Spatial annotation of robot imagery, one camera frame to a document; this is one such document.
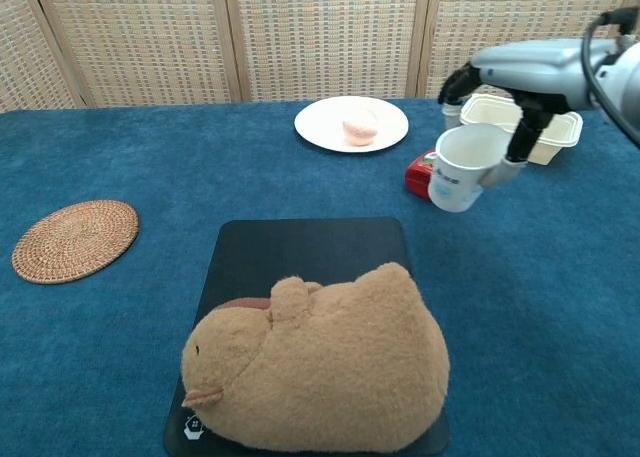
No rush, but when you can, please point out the woven bamboo folding screen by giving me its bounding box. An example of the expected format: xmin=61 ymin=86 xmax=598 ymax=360
xmin=0 ymin=0 xmax=640 ymax=112

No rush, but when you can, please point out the pink toy peach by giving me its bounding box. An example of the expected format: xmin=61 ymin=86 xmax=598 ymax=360
xmin=341 ymin=118 xmax=378 ymax=148

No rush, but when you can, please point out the white round plate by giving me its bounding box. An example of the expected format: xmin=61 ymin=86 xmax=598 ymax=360
xmin=293 ymin=96 xmax=410 ymax=154

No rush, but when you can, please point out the woven rattan coaster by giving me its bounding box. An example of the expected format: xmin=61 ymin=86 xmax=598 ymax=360
xmin=11 ymin=199 xmax=140 ymax=285

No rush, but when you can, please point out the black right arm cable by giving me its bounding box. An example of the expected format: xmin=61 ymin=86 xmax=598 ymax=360
xmin=581 ymin=6 xmax=640 ymax=148

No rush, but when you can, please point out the red ketchup bottle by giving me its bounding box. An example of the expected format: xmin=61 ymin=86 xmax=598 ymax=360
xmin=404 ymin=149 xmax=439 ymax=199

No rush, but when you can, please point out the cream plastic food container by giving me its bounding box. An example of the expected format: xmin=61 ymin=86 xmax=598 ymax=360
xmin=458 ymin=92 xmax=585 ymax=167

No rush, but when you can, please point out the blue table cloth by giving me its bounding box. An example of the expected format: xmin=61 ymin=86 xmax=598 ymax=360
xmin=0 ymin=94 xmax=640 ymax=457

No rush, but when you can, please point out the brown capybara plush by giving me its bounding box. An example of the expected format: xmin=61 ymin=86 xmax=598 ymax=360
xmin=180 ymin=261 xmax=451 ymax=452

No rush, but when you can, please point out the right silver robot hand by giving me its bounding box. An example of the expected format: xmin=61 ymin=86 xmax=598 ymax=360
xmin=438 ymin=37 xmax=617 ymax=189

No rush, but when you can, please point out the white paper cup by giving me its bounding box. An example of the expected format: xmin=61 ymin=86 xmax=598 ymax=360
xmin=428 ymin=123 xmax=514 ymax=214

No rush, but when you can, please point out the black rectangular mat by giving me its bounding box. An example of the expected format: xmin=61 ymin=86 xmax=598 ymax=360
xmin=163 ymin=217 xmax=450 ymax=457

